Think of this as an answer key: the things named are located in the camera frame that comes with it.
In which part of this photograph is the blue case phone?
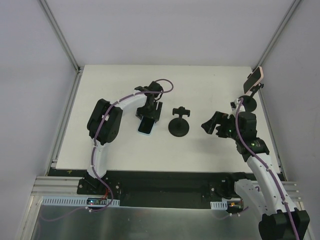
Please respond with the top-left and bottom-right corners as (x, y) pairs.
(137, 117), (155, 136)

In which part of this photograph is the black phone stand one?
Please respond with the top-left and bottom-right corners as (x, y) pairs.
(168, 106), (191, 137)

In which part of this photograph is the black phone stand two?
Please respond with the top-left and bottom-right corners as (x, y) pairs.
(240, 83), (264, 112)

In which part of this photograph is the pink case phone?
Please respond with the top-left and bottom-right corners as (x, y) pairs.
(243, 66), (264, 95)

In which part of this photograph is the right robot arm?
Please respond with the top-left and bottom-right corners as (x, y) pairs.
(201, 111), (310, 240)

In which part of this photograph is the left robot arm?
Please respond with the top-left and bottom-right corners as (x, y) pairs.
(77, 79), (166, 199)

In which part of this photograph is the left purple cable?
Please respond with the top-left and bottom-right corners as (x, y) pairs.
(84, 78), (175, 213)

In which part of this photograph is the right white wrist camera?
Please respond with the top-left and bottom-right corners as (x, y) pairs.
(230, 97), (246, 112)

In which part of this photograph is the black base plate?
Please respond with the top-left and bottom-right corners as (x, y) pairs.
(77, 170), (256, 209)

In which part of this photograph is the right white cable duct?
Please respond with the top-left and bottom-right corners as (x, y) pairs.
(210, 200), (228, 211)

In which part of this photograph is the white cable duct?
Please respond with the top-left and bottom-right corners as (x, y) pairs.
(210, 200), (228, 211)
(42, 196), (120, 208)

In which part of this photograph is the right aluminium frame post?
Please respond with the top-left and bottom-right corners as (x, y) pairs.
(251, 0), (304, 70)

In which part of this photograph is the aluminium frame post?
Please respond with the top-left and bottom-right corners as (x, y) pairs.
(37, 0), (81, 73)
(251, 0), (304, 70)

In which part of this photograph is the left aluminium frame post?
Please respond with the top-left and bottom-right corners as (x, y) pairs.
(37, 0), (81, 73)

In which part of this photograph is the left white cable duct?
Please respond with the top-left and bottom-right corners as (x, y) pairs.
(42, 196), (120, 208)

